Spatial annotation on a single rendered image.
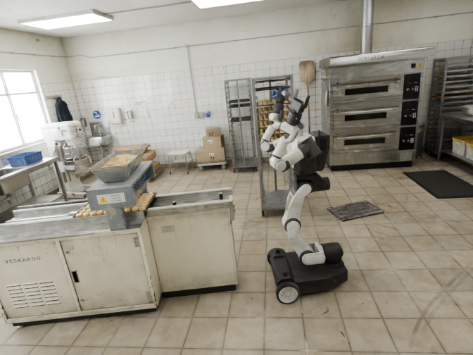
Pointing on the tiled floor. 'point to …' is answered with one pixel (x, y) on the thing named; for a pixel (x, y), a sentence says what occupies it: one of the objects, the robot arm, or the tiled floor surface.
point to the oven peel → (306, 72)
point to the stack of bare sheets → (355, 210)
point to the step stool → (181, 158)
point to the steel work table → (443, 134)
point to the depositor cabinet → (77, 273)
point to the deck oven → (372, 108)
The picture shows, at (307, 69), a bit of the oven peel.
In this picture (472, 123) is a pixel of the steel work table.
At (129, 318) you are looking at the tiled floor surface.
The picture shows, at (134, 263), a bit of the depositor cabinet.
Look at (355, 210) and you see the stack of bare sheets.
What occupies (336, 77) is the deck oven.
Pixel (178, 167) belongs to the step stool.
